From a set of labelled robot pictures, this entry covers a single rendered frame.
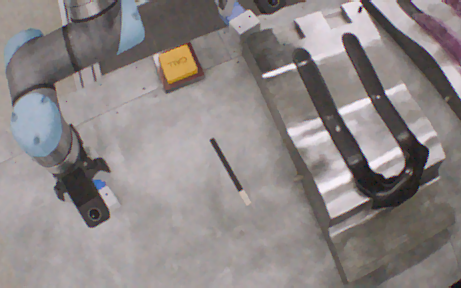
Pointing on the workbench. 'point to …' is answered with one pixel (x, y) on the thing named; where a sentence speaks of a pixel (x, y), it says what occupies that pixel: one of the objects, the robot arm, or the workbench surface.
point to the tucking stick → (230, 172)
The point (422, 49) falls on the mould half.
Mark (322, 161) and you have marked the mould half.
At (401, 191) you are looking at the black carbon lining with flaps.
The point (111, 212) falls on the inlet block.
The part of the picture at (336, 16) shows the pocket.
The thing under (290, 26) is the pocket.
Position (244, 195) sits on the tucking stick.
